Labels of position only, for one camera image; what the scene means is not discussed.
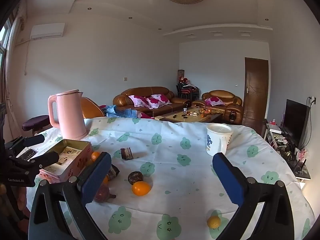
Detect brown leather armchair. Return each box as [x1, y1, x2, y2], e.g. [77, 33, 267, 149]
[191, 90, 244, 125]

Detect coffee table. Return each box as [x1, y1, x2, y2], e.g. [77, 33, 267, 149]
[155, 107, 224, 123]

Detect television stand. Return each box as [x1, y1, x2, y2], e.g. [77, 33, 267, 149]
[264, 120, 312, 180]

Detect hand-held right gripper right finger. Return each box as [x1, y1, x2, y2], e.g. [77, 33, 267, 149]
[212, 152, 295, 240]

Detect small yellow orange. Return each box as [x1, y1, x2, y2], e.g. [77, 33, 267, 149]
[207, 215, 221, 229]

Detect black television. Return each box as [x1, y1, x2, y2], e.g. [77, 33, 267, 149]
[281, 99, 310, 149]

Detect blue plaid cloth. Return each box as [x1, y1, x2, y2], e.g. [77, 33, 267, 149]
[100, 104, 138, 118]

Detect window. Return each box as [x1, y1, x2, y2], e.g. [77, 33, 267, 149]
[0, 17, 13, 105]

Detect white air conditioner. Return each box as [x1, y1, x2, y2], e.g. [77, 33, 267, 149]
[30, 23, 65, 40]

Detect brown leather sofa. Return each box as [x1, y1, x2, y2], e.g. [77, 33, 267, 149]
[113, 87, 192, 117]

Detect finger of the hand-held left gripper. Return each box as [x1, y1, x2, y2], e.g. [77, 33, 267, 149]
[10, 151, 60, 173]
[5, 134, 45, 153]

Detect purple cushioned stool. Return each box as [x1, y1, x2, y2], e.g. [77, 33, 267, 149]
[22, 115, 50, 133]

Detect white tablecloth with green clouds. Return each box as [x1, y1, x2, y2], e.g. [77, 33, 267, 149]
[26, 117, 315, 240]

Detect white mug with blue print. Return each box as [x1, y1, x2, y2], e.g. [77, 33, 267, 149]
[206, 123, 234, 157]

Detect pink electric kettle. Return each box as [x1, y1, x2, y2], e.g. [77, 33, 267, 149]
[47, 89, 88, 140]

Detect short sugarcane piece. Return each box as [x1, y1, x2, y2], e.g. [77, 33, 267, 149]
[107, 164, 120, 180]

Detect brown leather chair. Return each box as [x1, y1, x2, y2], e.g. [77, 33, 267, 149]
[80, 97, 105, 119]

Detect stacked dark chairs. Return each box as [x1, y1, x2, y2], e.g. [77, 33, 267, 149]
[176, 81, 200, 100]

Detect pink floral pillow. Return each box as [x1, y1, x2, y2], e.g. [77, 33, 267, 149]
[128, 95, 150, 108]
[205, 97, 225, 107]
[146, 94, 172, 109]

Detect brown wooden door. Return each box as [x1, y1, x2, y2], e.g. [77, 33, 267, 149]
[243, 57, 269, 128]

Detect brown candy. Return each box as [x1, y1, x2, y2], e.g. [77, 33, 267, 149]
[120, 147, 134, 160]

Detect pink tin box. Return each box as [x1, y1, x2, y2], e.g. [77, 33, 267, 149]
[39, 139, 92, 184]

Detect large orange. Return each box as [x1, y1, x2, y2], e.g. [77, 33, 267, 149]
[132, 181, 152, 197]

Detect dark round snack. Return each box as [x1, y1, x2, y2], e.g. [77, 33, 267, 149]
[128, 171, 144, 185]

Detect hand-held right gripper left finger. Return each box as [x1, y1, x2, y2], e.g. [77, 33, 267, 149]
[28, 152, 112, 240]

